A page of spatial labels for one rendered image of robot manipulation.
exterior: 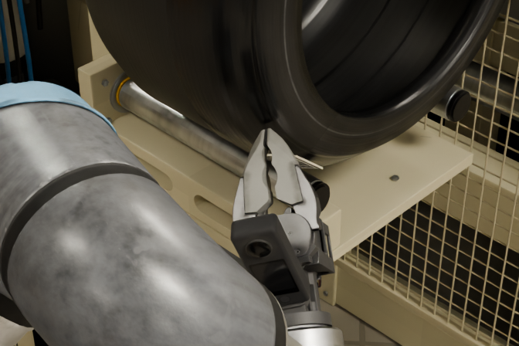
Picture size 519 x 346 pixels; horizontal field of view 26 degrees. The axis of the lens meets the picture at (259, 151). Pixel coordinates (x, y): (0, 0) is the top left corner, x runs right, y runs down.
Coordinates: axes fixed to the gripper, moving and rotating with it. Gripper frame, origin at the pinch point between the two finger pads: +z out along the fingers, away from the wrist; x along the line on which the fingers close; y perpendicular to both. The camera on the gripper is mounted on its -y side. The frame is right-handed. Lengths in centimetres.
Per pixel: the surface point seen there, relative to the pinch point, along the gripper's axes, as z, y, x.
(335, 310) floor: 5, 131, -28
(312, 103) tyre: 3.7, 2.7, 4.8
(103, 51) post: 29, 29, -31
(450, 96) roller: 11.8, 32.4, 15.9
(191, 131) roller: 9.6, 17.6, -14.7
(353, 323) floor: 2, 130, -25
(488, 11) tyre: 18.6, 24.4, 23.3
